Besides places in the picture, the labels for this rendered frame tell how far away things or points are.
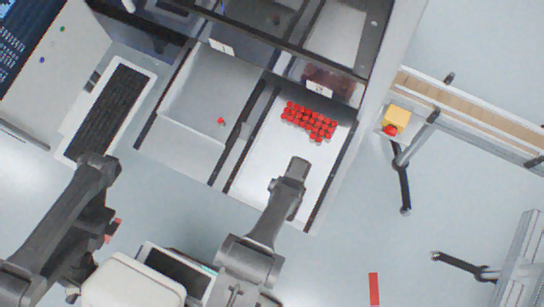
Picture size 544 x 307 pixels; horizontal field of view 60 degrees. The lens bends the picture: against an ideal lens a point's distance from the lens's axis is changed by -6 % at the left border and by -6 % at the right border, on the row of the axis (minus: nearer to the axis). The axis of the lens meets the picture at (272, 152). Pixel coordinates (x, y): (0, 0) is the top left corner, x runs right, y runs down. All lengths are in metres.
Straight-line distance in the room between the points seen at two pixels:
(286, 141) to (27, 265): 0.94
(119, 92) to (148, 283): 0.88
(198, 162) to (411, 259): 1.27
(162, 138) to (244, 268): 0.95
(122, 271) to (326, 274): 1.44
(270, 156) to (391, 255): 1.07
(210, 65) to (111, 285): 0.89
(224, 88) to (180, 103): 0.16
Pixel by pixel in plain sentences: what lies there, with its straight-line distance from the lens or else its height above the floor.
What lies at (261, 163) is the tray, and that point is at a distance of 1.62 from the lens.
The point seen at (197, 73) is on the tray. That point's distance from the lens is 1.75.
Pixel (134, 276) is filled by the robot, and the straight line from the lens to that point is 1.17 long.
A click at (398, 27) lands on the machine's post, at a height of 1.53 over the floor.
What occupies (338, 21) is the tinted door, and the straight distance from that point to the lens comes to 1.17.
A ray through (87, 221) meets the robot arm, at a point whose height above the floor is 1.27.
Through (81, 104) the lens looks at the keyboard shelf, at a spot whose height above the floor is 0.80.
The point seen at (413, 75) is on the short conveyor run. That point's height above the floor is 0.96.
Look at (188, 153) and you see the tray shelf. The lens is 1.66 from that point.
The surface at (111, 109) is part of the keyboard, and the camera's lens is 1.85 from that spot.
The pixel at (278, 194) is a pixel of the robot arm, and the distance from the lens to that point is 1.09.
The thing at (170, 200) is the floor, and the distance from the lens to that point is 2.56.
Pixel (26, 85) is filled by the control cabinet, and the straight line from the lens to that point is 1.69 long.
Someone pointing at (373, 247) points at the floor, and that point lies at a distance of 2.48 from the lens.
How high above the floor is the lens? 2.45
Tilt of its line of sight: 75 degrees down
